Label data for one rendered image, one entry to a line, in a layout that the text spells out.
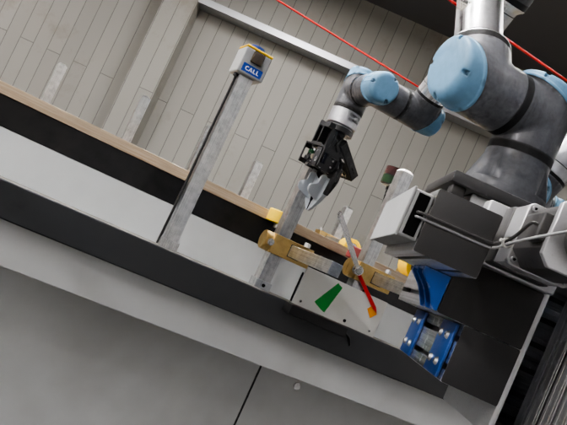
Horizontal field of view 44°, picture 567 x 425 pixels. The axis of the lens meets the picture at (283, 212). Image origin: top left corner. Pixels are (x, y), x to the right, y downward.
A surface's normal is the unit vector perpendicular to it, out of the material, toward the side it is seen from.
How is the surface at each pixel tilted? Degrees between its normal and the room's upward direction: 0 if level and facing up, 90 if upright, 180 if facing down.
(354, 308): 90
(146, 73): 90
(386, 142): 90
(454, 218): 90
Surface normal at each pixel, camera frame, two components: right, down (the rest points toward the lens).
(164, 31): 0.00, -0.07
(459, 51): -0.87, -0.30
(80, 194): 0.36, 0.11
